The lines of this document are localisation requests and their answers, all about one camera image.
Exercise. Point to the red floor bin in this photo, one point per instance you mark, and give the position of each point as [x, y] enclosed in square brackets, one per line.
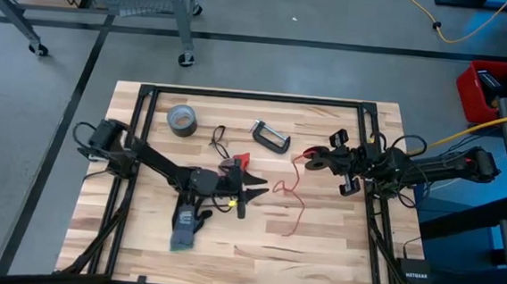
[467, 94]

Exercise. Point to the red tape dispenser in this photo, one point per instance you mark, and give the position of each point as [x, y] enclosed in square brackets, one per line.
[242, 160]

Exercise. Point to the black device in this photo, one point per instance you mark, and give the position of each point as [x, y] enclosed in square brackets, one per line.
[490, 84]

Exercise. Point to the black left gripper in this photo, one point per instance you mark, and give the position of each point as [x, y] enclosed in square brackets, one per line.
[226, 185]

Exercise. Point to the black floor stand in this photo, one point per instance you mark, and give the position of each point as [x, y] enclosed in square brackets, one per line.
[469, 2]

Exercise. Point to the black Netgear switch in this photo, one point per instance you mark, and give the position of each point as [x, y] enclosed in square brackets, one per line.
[415, 275]

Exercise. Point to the grey duct tape roll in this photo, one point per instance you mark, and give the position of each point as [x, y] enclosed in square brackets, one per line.
[181, 130]

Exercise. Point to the grey work glove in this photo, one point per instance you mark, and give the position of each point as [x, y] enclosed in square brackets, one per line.
[183, 231]

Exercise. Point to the black table frame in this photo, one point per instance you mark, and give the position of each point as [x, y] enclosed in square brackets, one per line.
[256, 96]

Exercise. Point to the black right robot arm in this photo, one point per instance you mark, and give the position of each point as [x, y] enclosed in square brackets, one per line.
[448, 167]

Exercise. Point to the black C-clamp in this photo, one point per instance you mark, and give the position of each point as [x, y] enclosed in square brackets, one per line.
[262, 140]

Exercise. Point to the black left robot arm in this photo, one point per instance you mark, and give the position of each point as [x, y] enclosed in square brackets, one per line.
[158, 164]

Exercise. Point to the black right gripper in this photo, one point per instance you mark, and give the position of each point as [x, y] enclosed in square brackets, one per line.
[352, 162]

